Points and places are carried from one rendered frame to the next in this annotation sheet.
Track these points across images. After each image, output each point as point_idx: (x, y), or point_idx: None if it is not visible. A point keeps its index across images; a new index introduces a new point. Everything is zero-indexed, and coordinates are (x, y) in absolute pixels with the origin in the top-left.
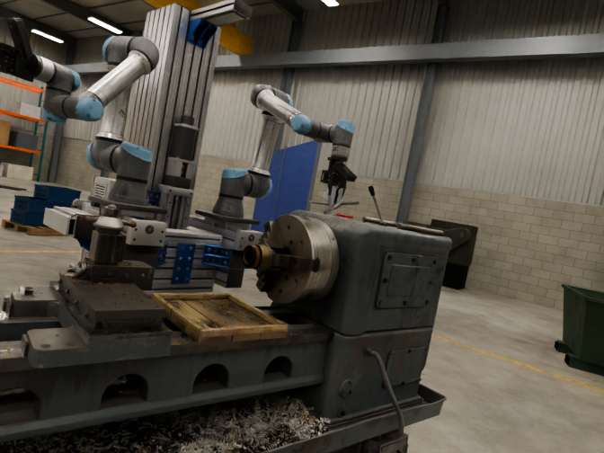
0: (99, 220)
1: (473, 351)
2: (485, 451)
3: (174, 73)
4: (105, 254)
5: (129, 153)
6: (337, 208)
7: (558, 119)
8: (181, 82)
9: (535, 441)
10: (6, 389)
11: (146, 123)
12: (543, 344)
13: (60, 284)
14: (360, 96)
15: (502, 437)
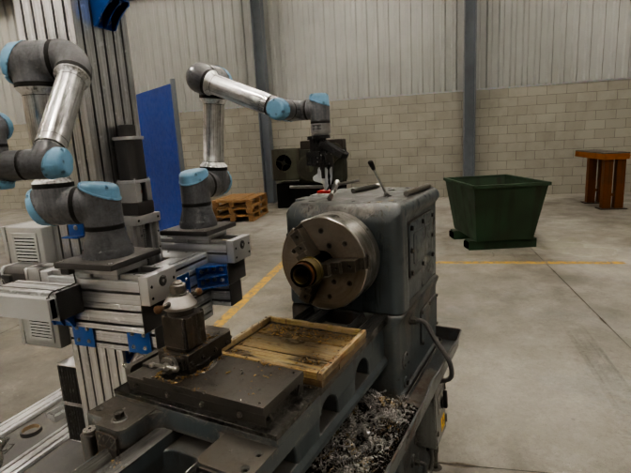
0: (174, 304)
1: None
2: (460, 353)
3: (93, 72)
4: (193, 338)
5: (99, 197)
6: (336, 190)
7: (392, 10)
8: (102, 82)
9: (486, 328)
10: None
11: (72, 145)
12: (439, 236)
13: (136, 389)
14: (179, 14)
15: (464, 334)
